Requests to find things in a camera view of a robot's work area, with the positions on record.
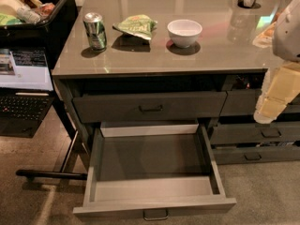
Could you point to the green jalapeno chip bag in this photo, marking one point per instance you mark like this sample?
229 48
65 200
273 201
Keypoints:
140 26

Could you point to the snack bags in drawer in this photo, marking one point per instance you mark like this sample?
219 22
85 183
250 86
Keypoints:
241 82

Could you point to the white plastic bottle in bin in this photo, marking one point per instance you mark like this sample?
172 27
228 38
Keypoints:
28 15

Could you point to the open black laptop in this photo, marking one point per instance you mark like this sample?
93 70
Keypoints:
26 91

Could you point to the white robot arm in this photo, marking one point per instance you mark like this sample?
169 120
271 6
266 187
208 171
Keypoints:
286 37

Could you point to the black plastic bin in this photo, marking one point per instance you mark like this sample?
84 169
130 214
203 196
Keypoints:
51 33

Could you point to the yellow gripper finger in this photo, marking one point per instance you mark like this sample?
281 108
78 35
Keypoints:
280 86

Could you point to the grey top right drawer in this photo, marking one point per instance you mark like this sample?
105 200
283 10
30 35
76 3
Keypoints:
243 102

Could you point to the green soda can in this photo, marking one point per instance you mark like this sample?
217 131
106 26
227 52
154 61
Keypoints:
95 31

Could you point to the open grey middle drawer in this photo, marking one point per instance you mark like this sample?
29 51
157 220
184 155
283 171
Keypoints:
153 177

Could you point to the black cart leg bar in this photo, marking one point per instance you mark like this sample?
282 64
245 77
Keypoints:
30 174

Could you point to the grey bottom right drawer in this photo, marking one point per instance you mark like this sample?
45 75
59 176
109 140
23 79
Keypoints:
244 155

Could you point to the white ceramic bowl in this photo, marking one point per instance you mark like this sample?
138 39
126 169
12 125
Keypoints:
184 33

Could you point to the grey top left drawer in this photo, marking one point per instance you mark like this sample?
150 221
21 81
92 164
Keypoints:
146 107

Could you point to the clear jar of snacks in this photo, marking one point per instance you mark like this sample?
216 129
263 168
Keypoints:
264 39

